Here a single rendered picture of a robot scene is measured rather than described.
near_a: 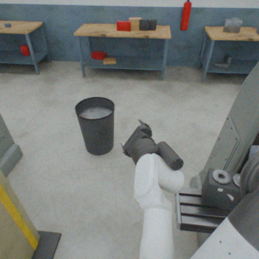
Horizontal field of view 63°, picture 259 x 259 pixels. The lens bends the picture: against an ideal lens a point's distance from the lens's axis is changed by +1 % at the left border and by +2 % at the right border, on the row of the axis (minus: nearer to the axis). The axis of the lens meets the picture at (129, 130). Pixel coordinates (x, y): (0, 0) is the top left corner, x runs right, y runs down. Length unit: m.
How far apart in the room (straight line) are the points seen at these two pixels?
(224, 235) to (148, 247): 0.17
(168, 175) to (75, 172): 2.18
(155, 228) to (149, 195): 0.07
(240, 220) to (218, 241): 0.05
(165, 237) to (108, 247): 1.71
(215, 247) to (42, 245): 2.00
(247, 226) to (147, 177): 0.23
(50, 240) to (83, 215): 0.35
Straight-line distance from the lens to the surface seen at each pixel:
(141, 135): 0.66
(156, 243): 0.47
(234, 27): 4.70
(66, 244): 2.25
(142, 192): 0.50
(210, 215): 1.32
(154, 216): 0.49
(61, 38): 5.51
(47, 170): 2.79
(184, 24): 4.90
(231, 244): 0.36
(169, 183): 0.55
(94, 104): 2.79
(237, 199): 1.05
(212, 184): 1.20
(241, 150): 1.62
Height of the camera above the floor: 2.01
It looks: 40 degrees down
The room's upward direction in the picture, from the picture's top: straight up
